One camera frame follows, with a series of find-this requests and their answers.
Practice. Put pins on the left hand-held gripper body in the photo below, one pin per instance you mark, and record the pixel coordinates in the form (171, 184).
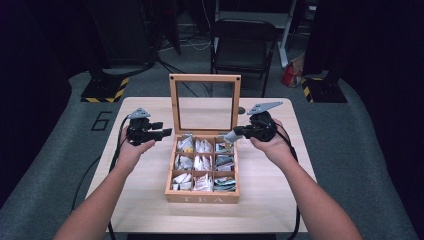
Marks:
(138, 131)

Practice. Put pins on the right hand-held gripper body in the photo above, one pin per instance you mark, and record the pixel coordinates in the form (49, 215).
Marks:
(265, 128)

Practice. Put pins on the grey foil tea bag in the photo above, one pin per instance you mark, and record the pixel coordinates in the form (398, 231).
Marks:
(229, 136)

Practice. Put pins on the wooden tea box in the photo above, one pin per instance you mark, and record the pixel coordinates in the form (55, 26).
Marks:
(202, 196)

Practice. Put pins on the person's left hand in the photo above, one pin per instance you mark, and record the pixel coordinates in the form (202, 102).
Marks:
(130, 155)

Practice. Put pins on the person's right hand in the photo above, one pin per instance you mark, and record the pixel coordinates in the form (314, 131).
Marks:
(278, 150)

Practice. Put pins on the assorted tea packets pile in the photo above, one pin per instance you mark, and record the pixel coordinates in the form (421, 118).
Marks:
(203, 165)

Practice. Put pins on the striped black stand base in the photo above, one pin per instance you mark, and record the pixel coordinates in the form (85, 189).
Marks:
(325, 90)
(103, 88)

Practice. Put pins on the red bag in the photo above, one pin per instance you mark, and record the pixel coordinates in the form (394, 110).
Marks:
(291, 75)

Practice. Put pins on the black folding chair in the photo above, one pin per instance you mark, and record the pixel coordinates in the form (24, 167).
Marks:
(240, 50)

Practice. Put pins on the black cabinet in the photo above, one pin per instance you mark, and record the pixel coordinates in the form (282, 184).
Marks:
(121, 33)

